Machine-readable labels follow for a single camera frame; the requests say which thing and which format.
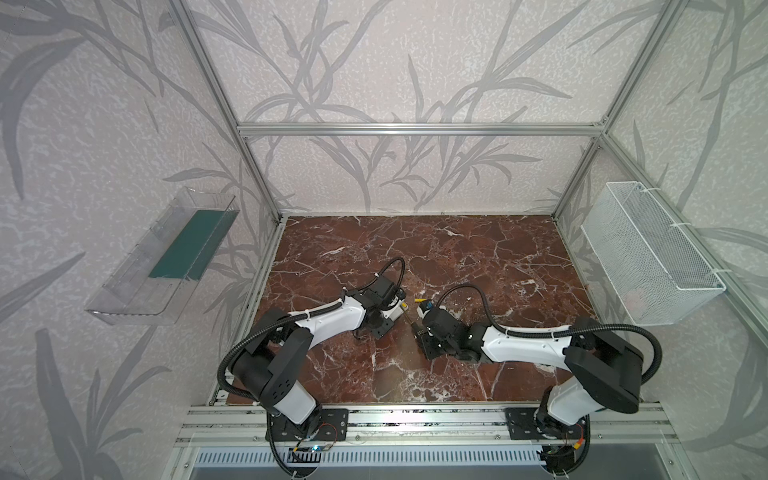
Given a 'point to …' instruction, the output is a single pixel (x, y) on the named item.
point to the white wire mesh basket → (657, 272)
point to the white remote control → (397, 310)
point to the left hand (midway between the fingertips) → (384, 313)
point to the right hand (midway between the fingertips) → (419, 332)
